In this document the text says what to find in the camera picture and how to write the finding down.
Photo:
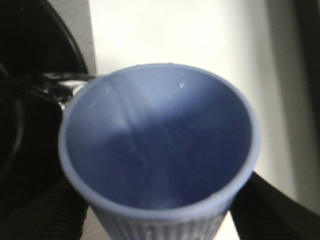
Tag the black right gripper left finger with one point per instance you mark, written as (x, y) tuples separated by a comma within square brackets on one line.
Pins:
[(58, 214)]

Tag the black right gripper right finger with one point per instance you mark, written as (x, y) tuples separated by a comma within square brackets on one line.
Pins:
[(261, 212)]

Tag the light blue ribbed cup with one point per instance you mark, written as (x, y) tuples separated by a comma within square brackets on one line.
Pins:
[(159, 151)]

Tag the blue saucepan with handle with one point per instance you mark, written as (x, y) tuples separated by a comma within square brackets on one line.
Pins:
[(40, 64)]

